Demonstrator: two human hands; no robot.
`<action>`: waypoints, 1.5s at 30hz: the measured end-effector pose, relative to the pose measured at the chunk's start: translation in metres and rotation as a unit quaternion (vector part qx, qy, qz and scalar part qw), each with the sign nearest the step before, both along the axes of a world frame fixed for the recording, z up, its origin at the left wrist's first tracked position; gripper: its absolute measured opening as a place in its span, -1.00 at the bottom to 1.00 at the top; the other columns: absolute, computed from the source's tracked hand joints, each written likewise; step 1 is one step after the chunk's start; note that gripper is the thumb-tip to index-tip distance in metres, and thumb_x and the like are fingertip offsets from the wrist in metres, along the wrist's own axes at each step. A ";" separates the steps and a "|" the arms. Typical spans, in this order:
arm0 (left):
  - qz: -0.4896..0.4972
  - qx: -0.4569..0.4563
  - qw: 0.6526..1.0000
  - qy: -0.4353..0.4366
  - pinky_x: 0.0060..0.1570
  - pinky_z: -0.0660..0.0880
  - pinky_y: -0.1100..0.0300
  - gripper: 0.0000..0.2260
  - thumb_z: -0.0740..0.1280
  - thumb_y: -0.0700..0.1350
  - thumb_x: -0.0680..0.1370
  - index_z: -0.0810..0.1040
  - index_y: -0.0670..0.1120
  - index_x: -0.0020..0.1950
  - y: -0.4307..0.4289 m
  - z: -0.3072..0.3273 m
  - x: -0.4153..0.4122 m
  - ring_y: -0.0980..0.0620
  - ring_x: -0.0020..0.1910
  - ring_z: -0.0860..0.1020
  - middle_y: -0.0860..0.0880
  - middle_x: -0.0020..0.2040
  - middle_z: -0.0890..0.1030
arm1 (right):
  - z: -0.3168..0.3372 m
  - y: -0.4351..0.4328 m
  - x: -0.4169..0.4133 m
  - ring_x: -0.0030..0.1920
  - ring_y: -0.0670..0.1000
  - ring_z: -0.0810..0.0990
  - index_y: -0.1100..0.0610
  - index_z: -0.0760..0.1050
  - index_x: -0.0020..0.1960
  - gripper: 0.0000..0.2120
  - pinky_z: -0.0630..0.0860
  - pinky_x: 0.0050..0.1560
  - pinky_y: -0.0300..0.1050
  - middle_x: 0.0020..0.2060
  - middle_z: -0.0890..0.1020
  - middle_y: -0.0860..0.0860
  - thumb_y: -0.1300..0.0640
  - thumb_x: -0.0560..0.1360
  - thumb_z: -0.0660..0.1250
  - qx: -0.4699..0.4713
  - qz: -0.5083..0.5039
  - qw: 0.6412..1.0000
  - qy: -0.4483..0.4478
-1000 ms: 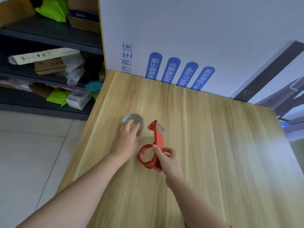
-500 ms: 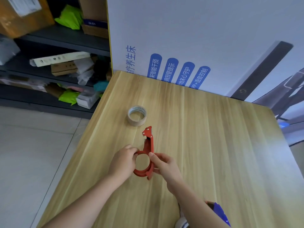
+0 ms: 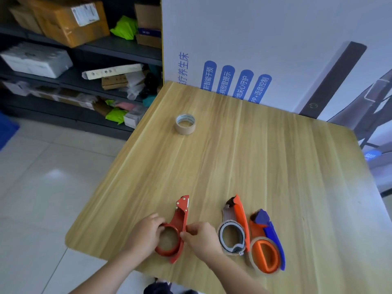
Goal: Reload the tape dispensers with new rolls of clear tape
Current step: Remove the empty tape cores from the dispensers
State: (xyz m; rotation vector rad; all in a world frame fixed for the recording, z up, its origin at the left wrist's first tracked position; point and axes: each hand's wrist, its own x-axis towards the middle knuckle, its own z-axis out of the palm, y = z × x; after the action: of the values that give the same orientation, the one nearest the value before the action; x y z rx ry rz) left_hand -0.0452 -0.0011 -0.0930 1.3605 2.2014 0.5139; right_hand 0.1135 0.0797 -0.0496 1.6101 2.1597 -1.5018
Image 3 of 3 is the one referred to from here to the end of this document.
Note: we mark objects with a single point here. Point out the person's right hand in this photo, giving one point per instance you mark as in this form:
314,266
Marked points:
205,243

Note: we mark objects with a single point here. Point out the person's left hand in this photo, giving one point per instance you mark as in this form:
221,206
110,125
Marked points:
142,237

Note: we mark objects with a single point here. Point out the person's right fingers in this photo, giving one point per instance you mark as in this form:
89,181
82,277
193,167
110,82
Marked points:
190,232

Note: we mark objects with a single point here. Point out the person's left fingers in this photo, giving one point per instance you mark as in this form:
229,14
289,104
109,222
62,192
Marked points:
156,221

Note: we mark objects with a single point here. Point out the red metal tape dispenser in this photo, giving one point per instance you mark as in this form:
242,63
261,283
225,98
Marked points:
180,221

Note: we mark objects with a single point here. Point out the person's left forearm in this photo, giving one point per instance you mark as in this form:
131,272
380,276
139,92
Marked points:
104,277

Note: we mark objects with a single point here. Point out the person's right forearm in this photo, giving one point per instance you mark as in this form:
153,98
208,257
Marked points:
235,277

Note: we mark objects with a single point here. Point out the tan tape roll on dispenser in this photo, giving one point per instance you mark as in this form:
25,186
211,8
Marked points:
253,260

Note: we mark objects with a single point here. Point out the blue and orange tape dispenser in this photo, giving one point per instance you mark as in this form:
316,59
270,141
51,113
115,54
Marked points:
271,232

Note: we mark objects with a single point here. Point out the loose brown tape roll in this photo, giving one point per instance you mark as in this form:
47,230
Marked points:
185,127

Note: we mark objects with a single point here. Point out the small white box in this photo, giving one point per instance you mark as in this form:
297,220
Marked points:
134,117

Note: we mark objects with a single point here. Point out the bright green plastic bag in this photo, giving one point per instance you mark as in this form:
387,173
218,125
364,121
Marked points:
116,115
125,27

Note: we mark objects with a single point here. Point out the pink bag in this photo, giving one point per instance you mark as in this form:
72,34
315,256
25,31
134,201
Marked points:
125,106

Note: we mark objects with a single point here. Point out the teal bag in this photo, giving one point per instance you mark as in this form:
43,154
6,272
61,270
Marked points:
148,101

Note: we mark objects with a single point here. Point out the white plastic wrapping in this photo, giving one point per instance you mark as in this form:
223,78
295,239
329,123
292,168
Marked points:
135,85

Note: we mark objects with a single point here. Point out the black bag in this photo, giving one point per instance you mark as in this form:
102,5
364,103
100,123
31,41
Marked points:
150,84

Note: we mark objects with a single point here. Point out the flat brown cardboard box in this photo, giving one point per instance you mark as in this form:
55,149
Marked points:
114,82

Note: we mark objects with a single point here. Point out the long white flat box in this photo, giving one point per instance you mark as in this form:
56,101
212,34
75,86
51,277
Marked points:
113,71

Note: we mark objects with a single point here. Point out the pile of flat parcels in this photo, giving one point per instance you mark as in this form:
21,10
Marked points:
55,94

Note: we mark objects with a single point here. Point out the blue plastic crate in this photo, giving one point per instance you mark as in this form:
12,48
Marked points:
6,130

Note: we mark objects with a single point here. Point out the dark metal shelf rack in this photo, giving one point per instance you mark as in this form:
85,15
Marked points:
122,48

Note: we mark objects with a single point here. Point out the cardboard box with blue tape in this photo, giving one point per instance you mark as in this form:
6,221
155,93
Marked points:
148,24

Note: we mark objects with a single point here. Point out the white wrapped paper pack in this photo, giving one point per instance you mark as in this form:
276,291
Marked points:
36,59

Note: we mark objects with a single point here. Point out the large white printed board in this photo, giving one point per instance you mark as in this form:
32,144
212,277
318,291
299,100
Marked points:
260,39

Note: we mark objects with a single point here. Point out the large labelled cardboard box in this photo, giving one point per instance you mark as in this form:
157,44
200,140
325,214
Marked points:
61,24

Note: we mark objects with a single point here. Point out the small plain cardboard box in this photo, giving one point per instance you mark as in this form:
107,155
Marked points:
26,18

